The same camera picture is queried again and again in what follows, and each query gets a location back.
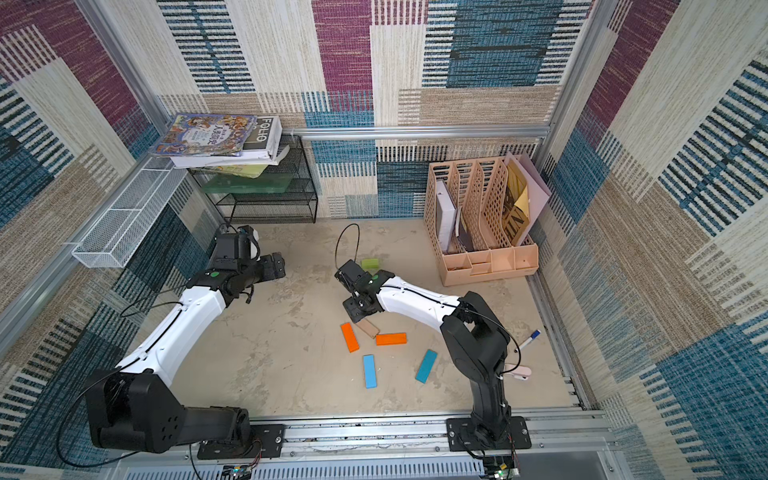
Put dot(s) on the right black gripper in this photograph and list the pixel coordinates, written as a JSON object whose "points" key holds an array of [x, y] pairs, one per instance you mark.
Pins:
{"points": [[354, 305]]}

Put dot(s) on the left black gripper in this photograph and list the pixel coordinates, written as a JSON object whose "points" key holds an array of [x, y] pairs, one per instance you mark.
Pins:
{"points": [[268, 271]]}

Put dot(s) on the beige wooden building block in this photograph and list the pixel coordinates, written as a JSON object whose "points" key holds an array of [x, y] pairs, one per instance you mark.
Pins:
{"points": [[368, 328]]}

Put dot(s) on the green building block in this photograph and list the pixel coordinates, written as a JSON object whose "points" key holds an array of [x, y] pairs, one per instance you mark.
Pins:
{"points": [[370, 264]]}

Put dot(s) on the orange building block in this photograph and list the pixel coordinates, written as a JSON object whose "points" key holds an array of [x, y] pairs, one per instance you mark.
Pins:
{"points": [[350, 338], [391, 339]]}

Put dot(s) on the light blue building block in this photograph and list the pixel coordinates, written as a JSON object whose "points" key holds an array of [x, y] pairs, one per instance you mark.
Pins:
{"points": [[369, 371]]}

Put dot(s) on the teal building block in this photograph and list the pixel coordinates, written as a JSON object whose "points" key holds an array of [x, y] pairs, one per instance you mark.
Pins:
{"points": [[426, 366]]}

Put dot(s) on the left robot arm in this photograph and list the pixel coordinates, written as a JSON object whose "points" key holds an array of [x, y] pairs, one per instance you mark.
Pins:
{"points": [[133, 408]]}

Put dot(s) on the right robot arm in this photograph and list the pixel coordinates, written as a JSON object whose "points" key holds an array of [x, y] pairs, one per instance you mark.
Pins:
{"points": [[476, 341]]}

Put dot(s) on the green folder on shelf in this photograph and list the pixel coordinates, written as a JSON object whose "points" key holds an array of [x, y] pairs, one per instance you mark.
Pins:
{"points": [[264, 184]]}

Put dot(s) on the black and white Folio book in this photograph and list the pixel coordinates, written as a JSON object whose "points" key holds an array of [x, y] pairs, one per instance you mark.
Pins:
{"points": [[262, 147]]}

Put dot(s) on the white box in organizer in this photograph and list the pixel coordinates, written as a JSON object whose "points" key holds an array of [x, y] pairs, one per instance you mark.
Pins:
{"points": [[445, 216]]}

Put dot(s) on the pink desk file organizer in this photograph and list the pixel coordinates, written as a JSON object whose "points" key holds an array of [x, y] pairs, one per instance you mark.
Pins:
{"points": [[480, 250]]}

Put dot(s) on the colourful illustrated book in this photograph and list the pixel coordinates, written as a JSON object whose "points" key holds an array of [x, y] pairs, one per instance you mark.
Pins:
{"points": [[205, 135]]}

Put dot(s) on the pink small stapler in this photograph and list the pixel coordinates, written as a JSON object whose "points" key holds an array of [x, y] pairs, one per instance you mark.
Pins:
{"points": [[520, 372]]}

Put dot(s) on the blue white marker pen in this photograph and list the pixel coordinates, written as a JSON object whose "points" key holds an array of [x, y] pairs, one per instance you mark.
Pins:
{"points": [[533, 336]]}

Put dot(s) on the yellow black magazine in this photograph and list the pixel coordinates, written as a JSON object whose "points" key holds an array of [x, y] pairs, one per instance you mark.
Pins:
{"points": [[516, 207]]}

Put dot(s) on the pink folder in organizer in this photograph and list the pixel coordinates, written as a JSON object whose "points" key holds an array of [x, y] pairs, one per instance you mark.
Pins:
{"points": [[539, 192]]}

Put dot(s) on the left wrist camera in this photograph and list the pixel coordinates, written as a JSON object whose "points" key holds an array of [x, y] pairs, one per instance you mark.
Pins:
{"points": [[236, 251]]}

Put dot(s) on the black wire shelf rack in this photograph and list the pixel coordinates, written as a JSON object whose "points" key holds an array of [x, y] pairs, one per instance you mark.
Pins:
{"points": [[283, 193]]}

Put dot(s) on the white wire mesh basket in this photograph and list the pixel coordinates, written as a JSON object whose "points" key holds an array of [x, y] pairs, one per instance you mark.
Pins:
{"points": [[118, 232]]}

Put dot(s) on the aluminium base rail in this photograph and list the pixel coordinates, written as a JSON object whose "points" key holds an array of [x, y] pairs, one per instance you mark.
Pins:
{"points": [[551, 443]]}

